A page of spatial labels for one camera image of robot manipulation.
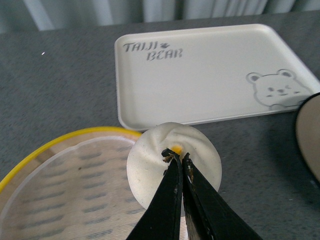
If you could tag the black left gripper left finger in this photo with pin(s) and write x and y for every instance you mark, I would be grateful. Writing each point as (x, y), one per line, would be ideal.
(162, 219)

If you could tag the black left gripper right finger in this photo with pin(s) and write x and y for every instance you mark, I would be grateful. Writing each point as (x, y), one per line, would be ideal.
(207, 215)

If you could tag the white steamed bun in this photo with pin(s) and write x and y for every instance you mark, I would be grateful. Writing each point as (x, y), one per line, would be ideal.
(146, 165)

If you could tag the brown plate with black rim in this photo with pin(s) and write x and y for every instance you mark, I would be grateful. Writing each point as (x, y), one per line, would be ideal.
(307, 133)

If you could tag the white bear print tray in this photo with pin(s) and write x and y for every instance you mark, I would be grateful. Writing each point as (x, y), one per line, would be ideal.
(204, 75)

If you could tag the white steamer liner cloth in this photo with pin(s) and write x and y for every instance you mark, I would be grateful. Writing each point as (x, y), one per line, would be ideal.
(75, 190)

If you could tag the yellow rimmed bamboo steamer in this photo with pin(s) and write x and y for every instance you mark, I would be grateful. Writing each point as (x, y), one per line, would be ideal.
(27, 160)

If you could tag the grey pleated curtain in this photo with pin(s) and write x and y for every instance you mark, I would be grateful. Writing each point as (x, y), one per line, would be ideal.
(45, 15)

